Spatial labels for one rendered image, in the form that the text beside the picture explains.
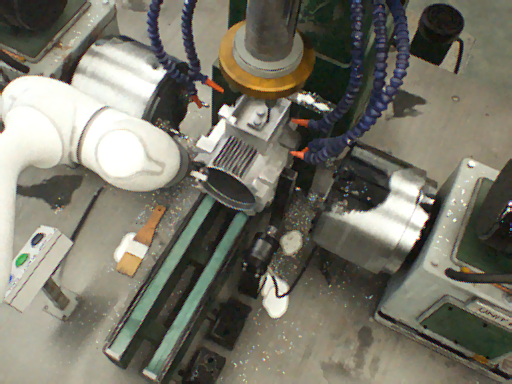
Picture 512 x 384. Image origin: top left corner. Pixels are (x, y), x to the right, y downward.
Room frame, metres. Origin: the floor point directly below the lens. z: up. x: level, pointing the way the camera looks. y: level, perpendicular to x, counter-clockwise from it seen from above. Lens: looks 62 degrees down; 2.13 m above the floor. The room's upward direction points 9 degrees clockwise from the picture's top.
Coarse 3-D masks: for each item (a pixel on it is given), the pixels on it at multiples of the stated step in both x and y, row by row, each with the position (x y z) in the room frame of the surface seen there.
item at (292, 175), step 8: (288, 168) 0.52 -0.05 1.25; (280, 176) 0.51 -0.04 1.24; (288, 176) 0.51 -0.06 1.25; (296, 176) 0.51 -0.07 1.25; (280, 184) 0.51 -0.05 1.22; (288, 184) 0.50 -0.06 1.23; (280, 192) 0.51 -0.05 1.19; (288, 192) 0.50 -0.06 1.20; (280, 200) 0.50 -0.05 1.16; (288, 200) 0.50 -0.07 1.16; (272, 208) 0.51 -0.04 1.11; (280, 208) 0.50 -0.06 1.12; (272, 216) 0.51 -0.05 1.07; (280, 216) 0.50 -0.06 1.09; (272, 224) 0.51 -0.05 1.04; (280, 224) 0.50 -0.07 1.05
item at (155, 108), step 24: (96, 48) 0.81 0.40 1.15; (120, 48) 0.82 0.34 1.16; (144, 48) 0.84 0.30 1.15; (96, 72) 0.75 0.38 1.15; (120, 72) 0.75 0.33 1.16; (144, 72) 0.76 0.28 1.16; (96, 96) 0.70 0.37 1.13; (120, 96) 0.70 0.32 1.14; (144, 96) 0.70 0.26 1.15; (168, 96) 0.75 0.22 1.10; (144, 120) 0.66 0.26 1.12; (168, 120) 0.74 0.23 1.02
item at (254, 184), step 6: (288, 120) 0.75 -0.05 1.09; (288, 126) 0.73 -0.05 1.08; (294, 126) 0.74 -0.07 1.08; (198, 156) 0.62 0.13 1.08; (204, 156) 0.61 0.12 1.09; (210, 156) 0.62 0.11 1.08; (204, 162) 0.60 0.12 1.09; (252, 180) 0.58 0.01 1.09; (258, 180) 0.58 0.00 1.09; (198, 186) 0.61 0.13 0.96; (252, 186) 0.56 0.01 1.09; (258, 186) 0.57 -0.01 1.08; (252, 210) 0.57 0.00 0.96
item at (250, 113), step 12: (240, 108) 0.74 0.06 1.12; (252, 108) 0.74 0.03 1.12; (264, 108) 0.75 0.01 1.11; (276, 108) 0.75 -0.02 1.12; (288, 108) 0.74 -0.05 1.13; (228, 120) 0.68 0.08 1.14; (240, 120) 0.71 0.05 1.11; (252, 120) 0.70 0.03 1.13; (264, 120) 0.71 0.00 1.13; (276, 120) 0.72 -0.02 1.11; (228, 132) 0.67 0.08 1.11; (240, 132) 0.66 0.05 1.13; (252, 132) 0.68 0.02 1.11; (264, 132) 0.66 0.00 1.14; (276, 132) 0.69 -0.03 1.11; (264, 144) 0.64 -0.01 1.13; (264, 156) 0.65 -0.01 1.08
